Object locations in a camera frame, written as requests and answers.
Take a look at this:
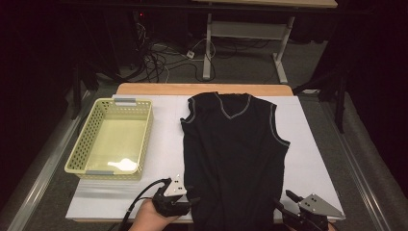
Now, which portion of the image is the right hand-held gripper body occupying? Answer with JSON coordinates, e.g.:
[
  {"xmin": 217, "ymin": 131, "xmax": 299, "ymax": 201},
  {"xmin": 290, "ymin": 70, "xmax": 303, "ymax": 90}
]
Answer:
[{"xmin": 282, "ymin": 192, "xmax": 346, "ymax": 231}]

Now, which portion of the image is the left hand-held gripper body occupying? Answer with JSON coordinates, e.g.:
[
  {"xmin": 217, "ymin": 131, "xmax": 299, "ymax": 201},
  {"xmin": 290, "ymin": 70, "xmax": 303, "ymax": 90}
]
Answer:
[{"xmin": 152, "ymin": 174, "xmax": 193, "ymax": 218}]

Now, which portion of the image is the black sleeveless vest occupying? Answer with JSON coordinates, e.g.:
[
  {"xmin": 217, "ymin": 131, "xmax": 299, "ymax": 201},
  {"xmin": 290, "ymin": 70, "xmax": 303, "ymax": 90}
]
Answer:
[{"xmin": 180, "ymin": 91, "xmax": 292, "ymax": 231}]

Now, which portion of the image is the pale yellow plastic basket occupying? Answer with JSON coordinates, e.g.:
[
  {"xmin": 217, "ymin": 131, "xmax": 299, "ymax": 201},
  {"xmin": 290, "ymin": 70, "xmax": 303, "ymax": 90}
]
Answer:
[{"xmin": 64, "ymin": 97, "xmax": 154, "ymax": 181}]

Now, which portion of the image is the person's left hand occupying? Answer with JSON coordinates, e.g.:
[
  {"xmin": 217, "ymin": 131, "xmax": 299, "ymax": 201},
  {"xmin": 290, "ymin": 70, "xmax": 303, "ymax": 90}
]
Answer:
[{"xmin": 129, "ymin": 198, "xmax": 181, "ymax": 231}]

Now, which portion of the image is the white table cover sheet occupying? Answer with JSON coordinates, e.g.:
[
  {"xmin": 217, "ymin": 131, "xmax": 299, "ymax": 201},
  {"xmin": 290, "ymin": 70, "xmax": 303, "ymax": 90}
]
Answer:
[{"xmin": 65, "ymin": 94, "xmax": 346, "ymax": 222}]

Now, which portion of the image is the black metal stand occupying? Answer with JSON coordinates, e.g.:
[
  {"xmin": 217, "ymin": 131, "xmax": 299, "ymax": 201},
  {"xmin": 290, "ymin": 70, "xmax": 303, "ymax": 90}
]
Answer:
[
  {"xmin": 70, "ymin": 59, "xmax": 100, "ymax": 120},
  {"xmin": 293, "ymin": 68, "xmax": 350, "ymax": 135}
]

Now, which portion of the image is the white-framed desk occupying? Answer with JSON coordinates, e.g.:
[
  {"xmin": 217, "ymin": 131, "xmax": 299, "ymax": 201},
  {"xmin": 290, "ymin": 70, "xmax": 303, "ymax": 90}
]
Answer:
[{"xmin": 191, "ymin": 0, "xmax": 339, "ymax": 85}]

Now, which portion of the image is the left hand-held gripper cable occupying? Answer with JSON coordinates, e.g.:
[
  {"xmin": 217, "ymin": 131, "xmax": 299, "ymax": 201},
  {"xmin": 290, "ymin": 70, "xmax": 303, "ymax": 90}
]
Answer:
[{"xmin": 109, "ymin": 177, "xmax": 172, "ymax": 231}]

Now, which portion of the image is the metal floor rail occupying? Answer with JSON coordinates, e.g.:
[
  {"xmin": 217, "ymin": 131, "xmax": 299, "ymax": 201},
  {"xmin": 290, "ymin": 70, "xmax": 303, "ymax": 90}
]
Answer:
[
  {"xmin": 6, "ymin": 90, "xmax": 94, "ymax": 231},
  {"xmin": 320, "ymin": 95, "xmax": 393, "ymax": 231}
]

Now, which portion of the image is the tangle of floor cables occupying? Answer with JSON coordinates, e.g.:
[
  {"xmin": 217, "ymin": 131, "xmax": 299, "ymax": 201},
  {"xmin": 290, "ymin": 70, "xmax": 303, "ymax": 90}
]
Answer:
[{"xmin": 133, "ymin": 22, "xmax": 217, "ymax": 83}]

